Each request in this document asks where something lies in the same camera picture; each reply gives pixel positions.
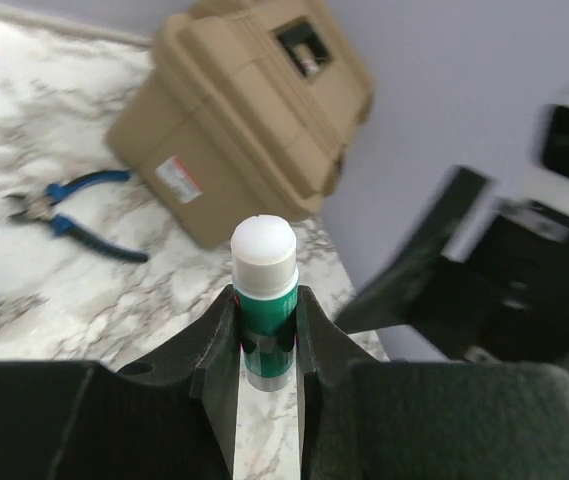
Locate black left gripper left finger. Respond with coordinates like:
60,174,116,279
0,288,239,479

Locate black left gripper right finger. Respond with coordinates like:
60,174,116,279
296,287,569,479

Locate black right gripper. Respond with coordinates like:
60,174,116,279
336,165,569,363

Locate green white glue stick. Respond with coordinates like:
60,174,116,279
230,214,299,392

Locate tan plastic toolbox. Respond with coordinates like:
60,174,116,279
105,1,374,248

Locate blue handled pliers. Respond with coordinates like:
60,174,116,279
3,168,150,264

